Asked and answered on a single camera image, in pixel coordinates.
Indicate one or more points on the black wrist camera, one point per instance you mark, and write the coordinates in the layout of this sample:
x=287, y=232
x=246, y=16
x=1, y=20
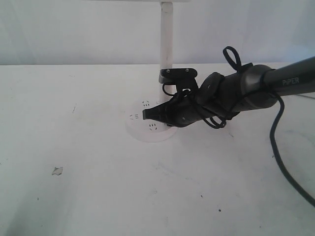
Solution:
x=181, y=78

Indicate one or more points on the white desk lamp with sockets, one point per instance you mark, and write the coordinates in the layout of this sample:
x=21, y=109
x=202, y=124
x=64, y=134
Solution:
x=151, y=131

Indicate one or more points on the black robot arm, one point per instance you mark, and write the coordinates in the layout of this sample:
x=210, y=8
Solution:
x=251, y=87

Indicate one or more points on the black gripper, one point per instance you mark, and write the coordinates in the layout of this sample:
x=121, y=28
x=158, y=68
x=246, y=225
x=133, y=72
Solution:
x=179, y=112

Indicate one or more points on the small torn paper scrap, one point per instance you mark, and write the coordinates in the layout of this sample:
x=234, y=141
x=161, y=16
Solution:
x=57, y=171

